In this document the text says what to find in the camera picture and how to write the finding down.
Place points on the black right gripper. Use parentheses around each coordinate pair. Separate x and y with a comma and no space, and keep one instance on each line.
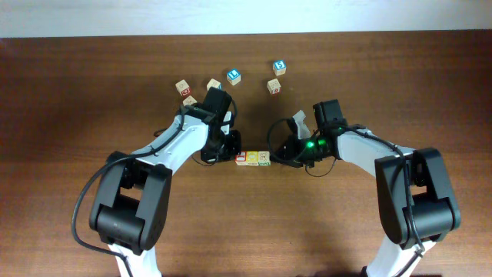
(283,150)

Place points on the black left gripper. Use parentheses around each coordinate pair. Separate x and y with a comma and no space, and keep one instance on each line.
(234,148)

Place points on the red I wooden block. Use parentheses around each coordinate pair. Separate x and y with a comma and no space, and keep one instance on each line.
(241,158)

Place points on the yellow O wooden block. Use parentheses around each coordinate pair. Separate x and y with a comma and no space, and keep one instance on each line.
(252,158)

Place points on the green R wooden block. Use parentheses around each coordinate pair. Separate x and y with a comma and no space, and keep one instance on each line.
(264,158)

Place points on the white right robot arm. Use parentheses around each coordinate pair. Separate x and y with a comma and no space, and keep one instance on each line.
(416,201)

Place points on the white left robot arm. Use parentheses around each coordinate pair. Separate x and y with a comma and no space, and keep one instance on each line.
(131,203)

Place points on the green letter wooden block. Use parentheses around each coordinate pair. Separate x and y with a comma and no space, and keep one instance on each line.
(189,101)

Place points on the blue H wooden block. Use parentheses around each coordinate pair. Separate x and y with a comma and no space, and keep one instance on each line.
(213,83)

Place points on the red Q wooden block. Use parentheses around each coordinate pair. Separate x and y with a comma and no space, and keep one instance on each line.
(183,88)

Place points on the blue L wooden block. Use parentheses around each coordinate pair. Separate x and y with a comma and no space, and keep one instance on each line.
(233,76)

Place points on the red 9 wooden block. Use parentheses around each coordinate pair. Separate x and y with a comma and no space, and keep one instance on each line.
(274,86)

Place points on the blue 5 wooden block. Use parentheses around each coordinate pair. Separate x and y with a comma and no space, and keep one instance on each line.
(279,67)

